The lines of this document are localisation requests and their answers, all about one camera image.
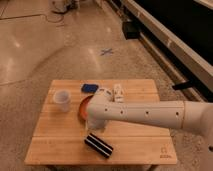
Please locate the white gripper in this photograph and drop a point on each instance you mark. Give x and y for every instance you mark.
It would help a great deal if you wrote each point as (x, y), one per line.
(96, 124)

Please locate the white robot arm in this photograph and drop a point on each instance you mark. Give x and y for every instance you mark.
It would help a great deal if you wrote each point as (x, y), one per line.
(194, 117)

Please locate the orange ceramic bowl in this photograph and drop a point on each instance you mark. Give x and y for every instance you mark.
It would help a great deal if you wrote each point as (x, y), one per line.
(82, 108)

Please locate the translucent plastic cup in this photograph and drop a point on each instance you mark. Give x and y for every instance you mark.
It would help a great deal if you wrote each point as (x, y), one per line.
(62, 98)

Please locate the wooden table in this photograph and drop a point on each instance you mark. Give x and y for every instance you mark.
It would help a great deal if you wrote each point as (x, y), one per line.
(58, 138)

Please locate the blue sponge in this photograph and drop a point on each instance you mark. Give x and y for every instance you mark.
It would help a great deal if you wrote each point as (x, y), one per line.
(89, 88)

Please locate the white tube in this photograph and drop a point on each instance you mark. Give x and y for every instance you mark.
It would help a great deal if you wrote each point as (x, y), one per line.
(118, 93)

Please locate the black box on floor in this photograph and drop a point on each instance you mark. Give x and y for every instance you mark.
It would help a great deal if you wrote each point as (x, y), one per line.
(130, 31)

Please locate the white machine base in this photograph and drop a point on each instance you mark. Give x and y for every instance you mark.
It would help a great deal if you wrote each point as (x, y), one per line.
(63, 6)

